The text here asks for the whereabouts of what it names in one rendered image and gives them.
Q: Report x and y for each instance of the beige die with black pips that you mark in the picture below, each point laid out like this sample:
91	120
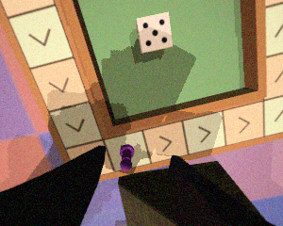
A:
154	32

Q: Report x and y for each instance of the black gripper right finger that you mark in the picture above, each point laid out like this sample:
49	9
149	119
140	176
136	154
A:
199	202

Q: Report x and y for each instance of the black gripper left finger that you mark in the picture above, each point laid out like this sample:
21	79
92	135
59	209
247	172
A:
60	197

